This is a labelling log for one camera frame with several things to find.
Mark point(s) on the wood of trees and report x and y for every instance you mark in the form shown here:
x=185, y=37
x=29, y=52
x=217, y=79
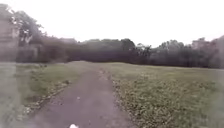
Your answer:
x=133, y=51

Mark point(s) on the brown dirt path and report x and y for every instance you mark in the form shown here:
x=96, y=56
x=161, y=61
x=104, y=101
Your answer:
x=86, y=100

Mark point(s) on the green grass field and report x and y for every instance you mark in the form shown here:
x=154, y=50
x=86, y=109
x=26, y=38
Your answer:
x=166, y=93

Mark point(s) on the grass strip with weeds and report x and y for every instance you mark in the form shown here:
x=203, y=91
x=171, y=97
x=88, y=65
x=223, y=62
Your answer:
x=43, y=80

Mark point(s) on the robot's own part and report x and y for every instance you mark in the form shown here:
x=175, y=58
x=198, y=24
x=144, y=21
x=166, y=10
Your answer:
x=73, y=126

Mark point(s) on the pale building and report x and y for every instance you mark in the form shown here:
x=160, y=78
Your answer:
x=7, y=36

